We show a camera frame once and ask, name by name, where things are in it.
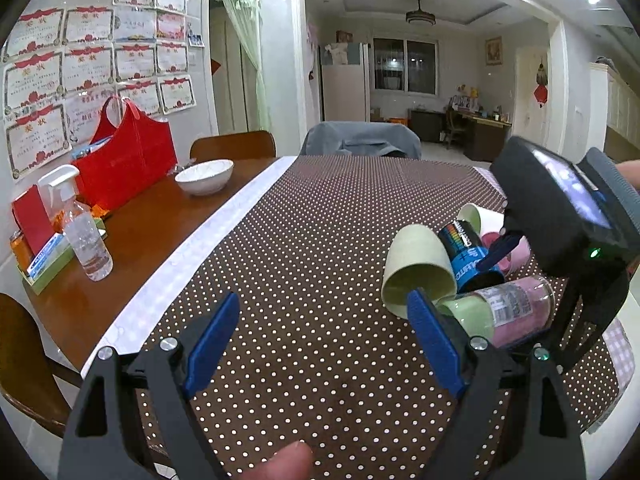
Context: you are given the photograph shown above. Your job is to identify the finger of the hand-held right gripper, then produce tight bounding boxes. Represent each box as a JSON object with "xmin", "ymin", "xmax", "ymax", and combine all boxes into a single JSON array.
[{"xmin": 477, "ymin": 232, "xmax": 522, "ymax": 272}]

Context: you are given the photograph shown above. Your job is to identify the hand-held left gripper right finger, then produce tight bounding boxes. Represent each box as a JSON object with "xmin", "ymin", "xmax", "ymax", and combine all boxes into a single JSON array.
[{"xmin": 406, "ymin": 287, "xmax": 586, "ymax": 480}]

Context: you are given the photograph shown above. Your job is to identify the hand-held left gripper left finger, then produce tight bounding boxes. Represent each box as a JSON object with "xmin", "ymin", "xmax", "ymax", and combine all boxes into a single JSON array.
[{"xmin": 57, "ymin": 291, "xmax": 241, "ymax": 480}]

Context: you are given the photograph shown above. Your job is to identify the blue printed cup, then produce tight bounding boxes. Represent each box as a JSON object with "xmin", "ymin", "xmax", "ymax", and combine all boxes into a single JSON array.
[{"xmin": 438, "ymin": 219, "xmax": 505, "ymax": 295}]

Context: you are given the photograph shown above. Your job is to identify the pink cup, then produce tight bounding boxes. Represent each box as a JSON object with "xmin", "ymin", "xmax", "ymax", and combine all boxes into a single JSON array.
[{"xmin": 480, "ymin": 231, "xmax": 532, "ymax": 277}]

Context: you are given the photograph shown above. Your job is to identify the white cup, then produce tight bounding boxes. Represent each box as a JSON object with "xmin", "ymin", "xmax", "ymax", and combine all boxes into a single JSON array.
[{"xmin": 456, "ymin": 203, "xmax": 507, "ymax": 242}]

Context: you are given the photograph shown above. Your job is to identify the small light green cup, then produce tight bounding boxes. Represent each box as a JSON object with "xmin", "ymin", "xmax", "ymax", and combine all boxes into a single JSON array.
[{"xmin": 439, "ymin": 294, "xmax": 497, "ymax": 347}]

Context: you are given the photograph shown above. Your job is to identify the large pale green cup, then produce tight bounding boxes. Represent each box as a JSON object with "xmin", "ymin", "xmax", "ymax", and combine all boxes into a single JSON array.
[{"xmin": 381, "ymin": 224, "xmax": 459, "ymax": 319}]

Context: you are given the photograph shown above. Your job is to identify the person's left hand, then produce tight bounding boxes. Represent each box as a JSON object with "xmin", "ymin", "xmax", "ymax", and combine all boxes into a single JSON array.
[{"xmin": 249, "ymin": 441, "xmax": 314, "ymax": 480}]

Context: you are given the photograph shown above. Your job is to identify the pink jar with green lid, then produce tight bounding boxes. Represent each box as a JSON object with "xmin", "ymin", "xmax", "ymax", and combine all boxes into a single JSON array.
[{"xmin": 470, "ymin": 276, "xmax": 557, "ymax": 352}]

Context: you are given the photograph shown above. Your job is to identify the dark wooden desk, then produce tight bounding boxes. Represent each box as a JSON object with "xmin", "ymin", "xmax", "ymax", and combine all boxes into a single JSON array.
[{"xmin": 410, "ymin": 109, "xmax": 514, "ymax": 162}]

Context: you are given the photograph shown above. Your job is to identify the white cabinet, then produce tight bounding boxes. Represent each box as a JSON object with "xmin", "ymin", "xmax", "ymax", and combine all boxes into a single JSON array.
[{"xmin": 589, "ymin": 57, "xmax": 640, "ymax": 166}]

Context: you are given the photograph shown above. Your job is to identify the dark desk chair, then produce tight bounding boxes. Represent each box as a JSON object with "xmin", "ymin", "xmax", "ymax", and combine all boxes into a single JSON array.
[{"xmin": 444, "ymin": 109, "xmax": 467, "ymax": 151}]

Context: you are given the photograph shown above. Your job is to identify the red hanging ornament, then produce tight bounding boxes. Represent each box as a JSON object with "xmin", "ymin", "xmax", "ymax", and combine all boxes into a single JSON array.
[{"xmin": 533, "ymin": 57, "xmax": 550, "ymax": 106}]

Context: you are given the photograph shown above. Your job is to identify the brown polka-dot tablecloth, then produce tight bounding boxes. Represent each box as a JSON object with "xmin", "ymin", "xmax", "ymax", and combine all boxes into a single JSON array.
[{"xmin": 80, "ymin": 154, "xmax": 632, "ymax": 480}]

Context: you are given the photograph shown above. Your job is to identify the pink checkered cloth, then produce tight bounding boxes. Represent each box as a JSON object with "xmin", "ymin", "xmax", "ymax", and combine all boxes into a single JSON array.
[{"xmin": 582, "ymin": 317, "xmax": 637, "ymax": 436}]

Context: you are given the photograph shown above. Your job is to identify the clear spray bottle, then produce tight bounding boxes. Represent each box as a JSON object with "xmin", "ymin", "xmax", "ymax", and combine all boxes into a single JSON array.
[{"xmin": 37, "ymin": 165, "xmax": 114, "ymax": 282}]

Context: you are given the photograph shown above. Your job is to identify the white bowl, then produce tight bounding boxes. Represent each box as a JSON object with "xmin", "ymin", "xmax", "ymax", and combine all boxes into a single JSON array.
[{"xmin": 174, "ymin": 159, "xmax": 235, "ymax": 196}]

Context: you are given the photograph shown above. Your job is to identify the grey covered chair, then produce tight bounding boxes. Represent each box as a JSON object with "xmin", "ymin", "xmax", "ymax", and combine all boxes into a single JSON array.
[{"xmin": 299, "ymin": 120, "xmax": 422, "ymax": 158}]

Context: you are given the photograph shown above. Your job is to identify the green tray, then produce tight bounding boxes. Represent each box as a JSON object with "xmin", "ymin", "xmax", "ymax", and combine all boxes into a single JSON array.
[{"xmin": 15, "ymin": 247, "xmax": 76, "ymax": 296}]

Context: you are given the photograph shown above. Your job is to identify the wooden chair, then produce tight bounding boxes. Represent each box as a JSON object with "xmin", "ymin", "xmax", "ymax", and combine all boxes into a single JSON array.
[
  {"xmin": 189, "ymin": 129, "xmax": 277, "ymax": 162},
  {"xmin": 0, "ymin": 292, "xmax": 87, "ymax": 440}
]

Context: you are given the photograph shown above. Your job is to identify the red bag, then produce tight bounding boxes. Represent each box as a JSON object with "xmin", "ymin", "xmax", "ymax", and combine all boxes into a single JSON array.
[{"xmin": 72, "ymin": 95, "xmax": 179, "ymax": 211}]

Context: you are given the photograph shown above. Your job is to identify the window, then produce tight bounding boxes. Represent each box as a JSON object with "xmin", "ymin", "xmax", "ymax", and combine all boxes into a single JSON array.
[{"xmin": 372, "ymin": 37, "xmax": 441, "ymax": 96}]

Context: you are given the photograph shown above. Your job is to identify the orange packet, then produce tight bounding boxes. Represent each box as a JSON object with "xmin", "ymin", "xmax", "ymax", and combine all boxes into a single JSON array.
[{"xmin": 9, "ymin": 230, "xmax": 35, "ymax": 275}]

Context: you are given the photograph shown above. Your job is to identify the red box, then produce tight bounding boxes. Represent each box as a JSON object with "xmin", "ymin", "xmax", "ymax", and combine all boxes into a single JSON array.
[{"xmin": 11, "ymin": 185, "xmax": 57, "ymax": 257}]

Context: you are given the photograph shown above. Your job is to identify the white refrigerator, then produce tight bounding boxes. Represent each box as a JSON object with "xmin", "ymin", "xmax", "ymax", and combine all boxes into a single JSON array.
[{"xmin": 320, "ymin": 41, "xmax": 372, "ymax": 124}]

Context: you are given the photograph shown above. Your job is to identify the ceiling lamp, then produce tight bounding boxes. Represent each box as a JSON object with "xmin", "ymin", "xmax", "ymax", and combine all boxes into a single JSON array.
[{"xmin": 405, "ymin": 0, "xmax": 436, "ymax": 26}]

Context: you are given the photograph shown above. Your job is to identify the green curtain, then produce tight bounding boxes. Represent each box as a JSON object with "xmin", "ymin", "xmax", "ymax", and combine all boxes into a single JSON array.
[{"xmin": 208, "ymin": 0, "xmax": 272, "ymax": 133}]

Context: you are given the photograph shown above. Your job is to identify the group of wall certificates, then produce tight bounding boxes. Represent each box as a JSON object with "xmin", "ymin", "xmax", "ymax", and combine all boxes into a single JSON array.
[{"xmin": 0, "ymin": 0, "xmax": 197, "ymax": 181}]

